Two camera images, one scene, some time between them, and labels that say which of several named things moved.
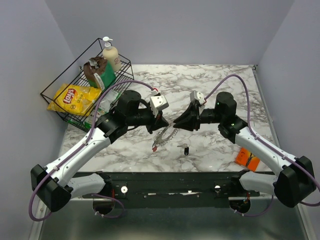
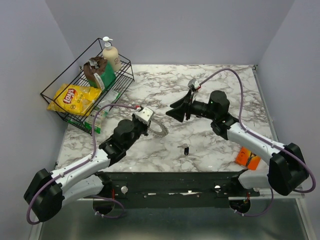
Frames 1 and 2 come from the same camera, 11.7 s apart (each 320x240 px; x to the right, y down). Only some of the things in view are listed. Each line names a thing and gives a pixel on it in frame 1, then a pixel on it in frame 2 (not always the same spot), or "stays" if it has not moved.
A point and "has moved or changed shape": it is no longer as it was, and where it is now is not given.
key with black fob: (186, 148) stays
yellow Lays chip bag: (80, 99) stays
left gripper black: (157, 122) → (145, 127)
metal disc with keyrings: (165, 135) has moved or changed shape
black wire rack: (83, 92) stays
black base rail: (178, 189) stays
